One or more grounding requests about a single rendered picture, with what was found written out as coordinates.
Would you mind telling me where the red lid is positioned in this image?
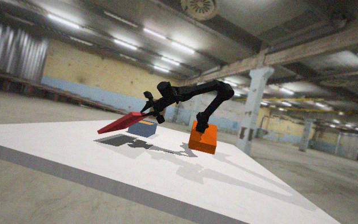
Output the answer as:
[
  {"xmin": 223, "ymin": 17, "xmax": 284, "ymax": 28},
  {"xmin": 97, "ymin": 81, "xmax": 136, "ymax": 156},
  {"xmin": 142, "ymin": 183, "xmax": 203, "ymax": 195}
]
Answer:
[{"xmin": 97, "ymin": 112, "xmax": 149, "ymax": 134}]

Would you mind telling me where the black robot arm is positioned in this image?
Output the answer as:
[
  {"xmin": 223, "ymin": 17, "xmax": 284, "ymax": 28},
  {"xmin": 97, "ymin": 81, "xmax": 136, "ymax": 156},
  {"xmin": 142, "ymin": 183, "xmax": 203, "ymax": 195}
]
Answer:
[{"xmin": 157, "ymin": 79, "xmax": 234, "ymax": 133}]

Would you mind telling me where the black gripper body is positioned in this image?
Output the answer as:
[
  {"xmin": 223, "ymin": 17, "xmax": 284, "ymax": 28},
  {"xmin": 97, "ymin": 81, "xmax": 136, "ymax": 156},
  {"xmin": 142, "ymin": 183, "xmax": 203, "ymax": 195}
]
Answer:
[{"xmin": 143, "ymin": 91, "xmax": 168, "ymax": 124}]

